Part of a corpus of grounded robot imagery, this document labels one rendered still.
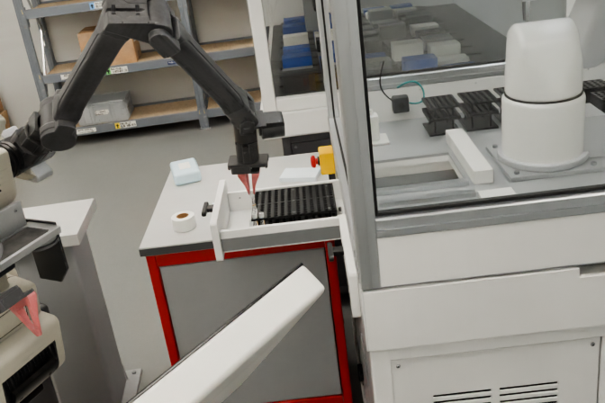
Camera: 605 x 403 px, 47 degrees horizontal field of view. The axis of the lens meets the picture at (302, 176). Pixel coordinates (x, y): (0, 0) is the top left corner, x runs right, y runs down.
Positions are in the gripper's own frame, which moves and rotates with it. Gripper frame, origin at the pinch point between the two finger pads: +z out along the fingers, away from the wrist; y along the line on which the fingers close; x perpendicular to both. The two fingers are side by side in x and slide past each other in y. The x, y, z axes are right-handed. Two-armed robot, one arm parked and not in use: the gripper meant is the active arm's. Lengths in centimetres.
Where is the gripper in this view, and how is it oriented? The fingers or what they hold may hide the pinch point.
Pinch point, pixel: (251, 191)
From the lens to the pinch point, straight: 181.8
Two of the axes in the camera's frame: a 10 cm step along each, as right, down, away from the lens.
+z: 0.6, 9.0, 4.4
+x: -0.1, 4.4, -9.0
